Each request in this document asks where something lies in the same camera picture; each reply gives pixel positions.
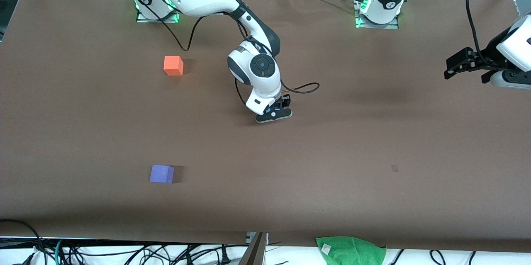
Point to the purple block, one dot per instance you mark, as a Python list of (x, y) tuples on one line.
[(161, 173)]

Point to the grey metal post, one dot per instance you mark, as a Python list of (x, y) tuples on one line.
[(254, 252)]

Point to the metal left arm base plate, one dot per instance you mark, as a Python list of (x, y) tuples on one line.
[(390, 25)]

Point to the orange block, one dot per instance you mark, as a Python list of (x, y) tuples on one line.
[(173, 66)]

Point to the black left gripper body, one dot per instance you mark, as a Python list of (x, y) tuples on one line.
[(488, 61)]

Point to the green cloth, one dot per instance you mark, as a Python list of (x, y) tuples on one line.
[(350, 252)]

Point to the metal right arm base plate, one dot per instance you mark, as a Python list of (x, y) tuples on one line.
[(143, 19)]

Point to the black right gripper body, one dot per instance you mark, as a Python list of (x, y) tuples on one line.
[(285, 101)]

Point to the brown paper table cover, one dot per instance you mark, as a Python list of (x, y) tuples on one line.
[(265, 173)]

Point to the light blue block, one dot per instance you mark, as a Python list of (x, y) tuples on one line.
[(274, 114)]

